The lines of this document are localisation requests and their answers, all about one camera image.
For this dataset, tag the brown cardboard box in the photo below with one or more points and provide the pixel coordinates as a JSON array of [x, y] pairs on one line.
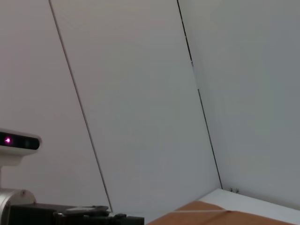
[[211, 218]]

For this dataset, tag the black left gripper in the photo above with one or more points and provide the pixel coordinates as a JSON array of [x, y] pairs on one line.
[[32, 214]]

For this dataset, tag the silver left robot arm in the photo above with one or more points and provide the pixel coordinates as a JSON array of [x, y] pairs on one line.
[[14, 199]]

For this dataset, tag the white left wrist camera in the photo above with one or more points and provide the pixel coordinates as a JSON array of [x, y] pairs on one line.
[[16, 143]]

